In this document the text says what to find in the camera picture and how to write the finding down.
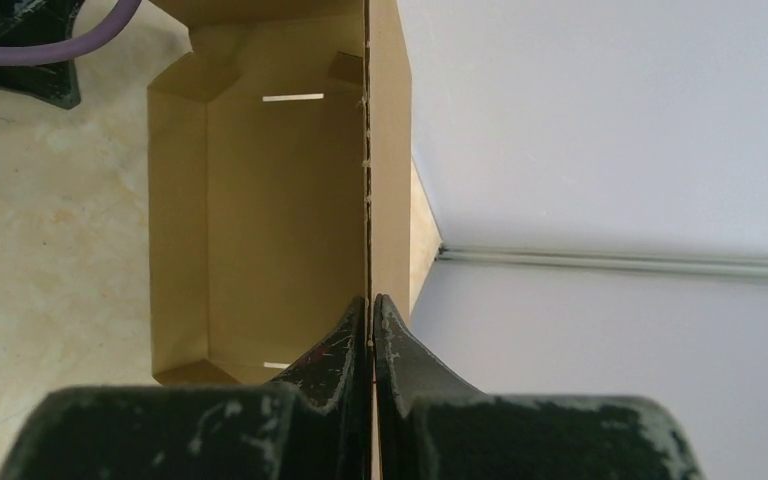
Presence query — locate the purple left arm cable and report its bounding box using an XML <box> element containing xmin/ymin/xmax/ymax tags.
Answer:
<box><xmin>0</xmin><ymin>0</ymin><xmax>143</xmax><ymax>68</ymax></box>

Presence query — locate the brown cardboard box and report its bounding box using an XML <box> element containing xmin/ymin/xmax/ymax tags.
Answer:
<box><xmin>147</xmin><ymin>1</ymin><xmax>422</xmax><ymax>479</ymax></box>

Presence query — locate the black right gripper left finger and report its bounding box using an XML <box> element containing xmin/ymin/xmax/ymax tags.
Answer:
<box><xmin>0</xmin><ymin>297</ymin><xmax>371</xmax><ymax>479</ymax></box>

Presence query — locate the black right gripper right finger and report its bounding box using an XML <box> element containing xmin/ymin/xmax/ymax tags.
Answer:
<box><xmin>373</xmin><ymin>295</ymin><xmax>704</xmax><ymax>479</ymax></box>

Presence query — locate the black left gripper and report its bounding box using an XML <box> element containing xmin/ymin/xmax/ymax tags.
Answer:
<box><xmin>0</xmin><ymin>0</ymin><xmax>84</xmax><ymax>110</ymax></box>

